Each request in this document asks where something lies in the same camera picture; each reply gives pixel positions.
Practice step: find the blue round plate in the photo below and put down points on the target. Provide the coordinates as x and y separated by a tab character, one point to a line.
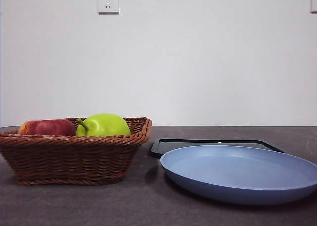
235	171

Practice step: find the brown wicker basket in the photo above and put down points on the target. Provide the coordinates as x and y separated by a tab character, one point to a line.
74	156

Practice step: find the black flat tray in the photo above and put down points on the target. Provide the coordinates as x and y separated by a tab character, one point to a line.
158	148

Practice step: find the green apple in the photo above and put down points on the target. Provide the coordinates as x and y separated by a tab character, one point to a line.
106	125

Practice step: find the red apple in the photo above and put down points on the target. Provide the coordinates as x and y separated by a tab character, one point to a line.
47	127

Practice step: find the white wall socket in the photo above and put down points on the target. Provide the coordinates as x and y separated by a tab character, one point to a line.
108	2
314	3

